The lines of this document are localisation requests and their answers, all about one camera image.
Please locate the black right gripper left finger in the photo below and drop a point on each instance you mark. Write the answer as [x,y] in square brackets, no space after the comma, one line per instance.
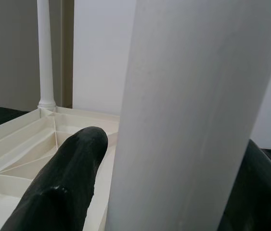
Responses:
[60,187]

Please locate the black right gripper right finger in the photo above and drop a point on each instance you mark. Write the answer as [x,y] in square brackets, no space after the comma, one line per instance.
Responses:
[262,199]

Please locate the white plastic children table top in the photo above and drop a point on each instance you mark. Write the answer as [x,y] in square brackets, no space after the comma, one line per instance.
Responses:
[29,134]

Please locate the white plastic table leg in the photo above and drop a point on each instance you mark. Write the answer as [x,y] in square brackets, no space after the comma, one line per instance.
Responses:
[185,108]
[45,60]

